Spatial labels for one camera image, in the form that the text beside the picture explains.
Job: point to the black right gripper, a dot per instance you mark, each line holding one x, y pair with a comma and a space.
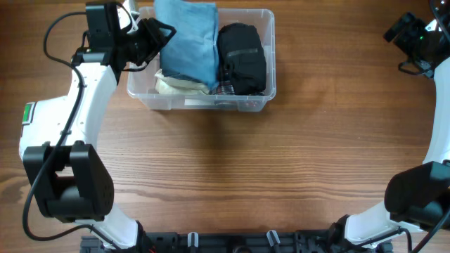
403, 40

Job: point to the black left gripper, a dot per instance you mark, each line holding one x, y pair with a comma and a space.
159, 36

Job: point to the blue denim jeans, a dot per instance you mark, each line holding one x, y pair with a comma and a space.
192, 53

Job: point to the cream cloth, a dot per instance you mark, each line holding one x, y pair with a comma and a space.
173, 86

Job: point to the black garment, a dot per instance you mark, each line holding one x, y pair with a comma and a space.
242, 58

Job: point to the plaid shirt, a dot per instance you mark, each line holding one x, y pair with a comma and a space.
223, 88

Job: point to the white t-shirt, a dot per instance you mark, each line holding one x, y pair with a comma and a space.
31, 129

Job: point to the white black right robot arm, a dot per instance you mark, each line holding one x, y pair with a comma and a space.
417, 199

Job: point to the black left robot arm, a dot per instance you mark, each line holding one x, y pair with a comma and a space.
58, 138

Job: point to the clear plastic storage container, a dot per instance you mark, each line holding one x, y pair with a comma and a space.
141, 85

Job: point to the white label on container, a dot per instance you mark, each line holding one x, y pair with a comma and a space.
198, 103

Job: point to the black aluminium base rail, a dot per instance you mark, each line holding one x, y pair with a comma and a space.
272, 241

